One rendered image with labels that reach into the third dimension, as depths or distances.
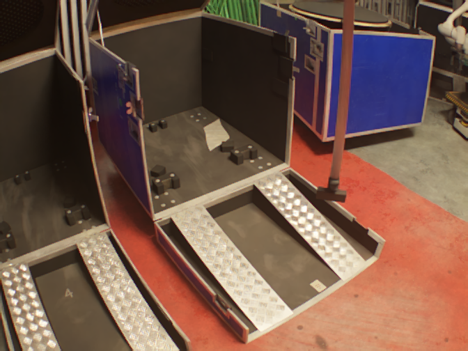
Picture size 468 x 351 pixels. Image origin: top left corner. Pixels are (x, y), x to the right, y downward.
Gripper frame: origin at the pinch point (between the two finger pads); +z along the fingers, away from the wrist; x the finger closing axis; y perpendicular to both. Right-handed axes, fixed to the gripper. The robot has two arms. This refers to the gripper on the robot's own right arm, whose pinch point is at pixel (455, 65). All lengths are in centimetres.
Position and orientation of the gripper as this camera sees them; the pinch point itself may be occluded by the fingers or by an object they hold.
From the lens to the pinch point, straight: 360.4
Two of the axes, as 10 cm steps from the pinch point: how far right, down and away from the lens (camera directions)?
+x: -2.2, -5.3, 8.2
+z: -0.1, 8.4, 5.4
